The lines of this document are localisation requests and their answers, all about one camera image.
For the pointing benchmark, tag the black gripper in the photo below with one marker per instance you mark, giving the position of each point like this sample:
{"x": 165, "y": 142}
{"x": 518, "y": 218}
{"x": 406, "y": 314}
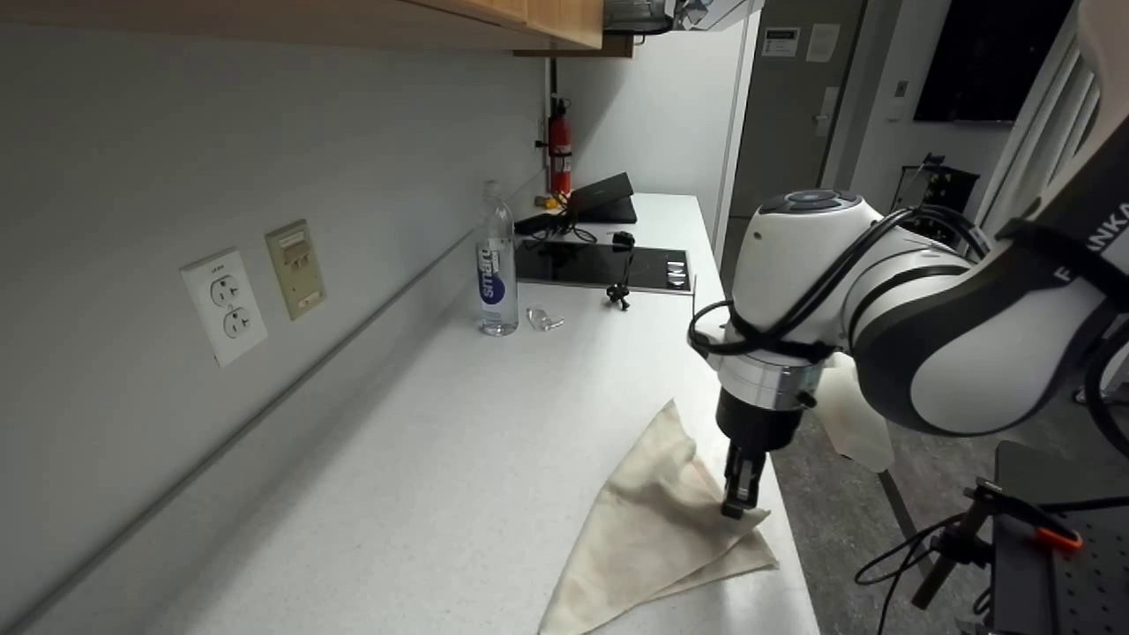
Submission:
{"x": 753, "y": 431}

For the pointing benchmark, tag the beige towel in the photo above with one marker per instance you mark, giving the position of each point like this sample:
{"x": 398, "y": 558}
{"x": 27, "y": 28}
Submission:
{"x": 652, "y": 531}

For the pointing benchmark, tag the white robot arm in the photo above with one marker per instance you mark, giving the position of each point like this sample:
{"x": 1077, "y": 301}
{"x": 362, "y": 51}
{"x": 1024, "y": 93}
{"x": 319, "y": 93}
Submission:
{"x": 943, "y": 338}

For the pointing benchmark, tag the small clear plastic wrapper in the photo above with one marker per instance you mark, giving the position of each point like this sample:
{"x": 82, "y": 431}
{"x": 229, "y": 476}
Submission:
{"x": 542, "y": 318}

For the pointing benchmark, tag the black induction cooktop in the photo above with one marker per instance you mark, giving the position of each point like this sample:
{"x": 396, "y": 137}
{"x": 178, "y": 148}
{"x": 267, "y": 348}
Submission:
{"x": 599, "y": 265}

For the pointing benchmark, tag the clear plastic water bottle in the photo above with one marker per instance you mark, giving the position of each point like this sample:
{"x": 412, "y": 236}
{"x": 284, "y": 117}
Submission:
{"x": 495, "y": 265}

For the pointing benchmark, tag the red fire extinguisher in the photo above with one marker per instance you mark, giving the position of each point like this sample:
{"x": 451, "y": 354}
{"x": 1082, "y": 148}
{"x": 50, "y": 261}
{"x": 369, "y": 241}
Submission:
{"x": 559, "y": 148}

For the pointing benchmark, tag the wooden upper cabinet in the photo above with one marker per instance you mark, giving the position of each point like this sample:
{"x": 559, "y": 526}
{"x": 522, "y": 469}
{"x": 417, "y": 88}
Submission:
{"x": 511, "y": 27}

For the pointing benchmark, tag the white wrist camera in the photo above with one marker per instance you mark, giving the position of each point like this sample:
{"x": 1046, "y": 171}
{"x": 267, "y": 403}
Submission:
{"x": 847, "y": 421}

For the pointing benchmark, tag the beige wall switch plate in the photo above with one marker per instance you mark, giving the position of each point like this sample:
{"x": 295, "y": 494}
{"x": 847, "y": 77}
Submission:
{"x": 297, "y": 269}

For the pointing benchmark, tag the white wall power outlet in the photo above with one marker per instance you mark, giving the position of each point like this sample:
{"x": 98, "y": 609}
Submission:
{"x": 228, "y": 303}

